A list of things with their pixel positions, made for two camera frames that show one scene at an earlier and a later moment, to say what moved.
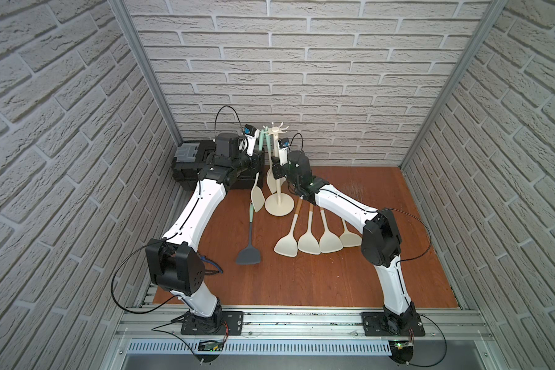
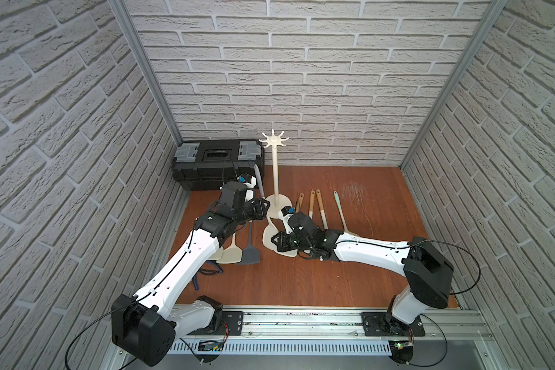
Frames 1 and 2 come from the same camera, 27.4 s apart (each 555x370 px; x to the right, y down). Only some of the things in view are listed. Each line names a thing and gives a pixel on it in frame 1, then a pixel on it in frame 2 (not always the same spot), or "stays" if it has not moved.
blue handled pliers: [210, 272] stays
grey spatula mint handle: [250, 254] stays
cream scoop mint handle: [270, 178] → [273, 229]
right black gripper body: [280, 171] → [287, 242]
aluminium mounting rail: [304, 324] stays
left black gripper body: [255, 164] → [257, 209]
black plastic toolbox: [191, 156] stays
